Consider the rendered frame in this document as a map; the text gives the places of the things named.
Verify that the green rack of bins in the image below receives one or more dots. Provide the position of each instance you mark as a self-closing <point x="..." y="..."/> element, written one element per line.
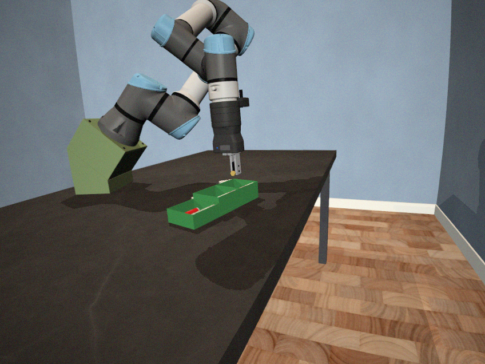
<point x="213" y="202"/>

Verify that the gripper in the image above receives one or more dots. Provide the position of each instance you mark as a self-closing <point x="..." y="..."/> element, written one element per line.
<point x="225" y="113"/>

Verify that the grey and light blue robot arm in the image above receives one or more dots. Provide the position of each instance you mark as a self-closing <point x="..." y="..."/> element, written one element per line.
<point x="146" y="99"/>

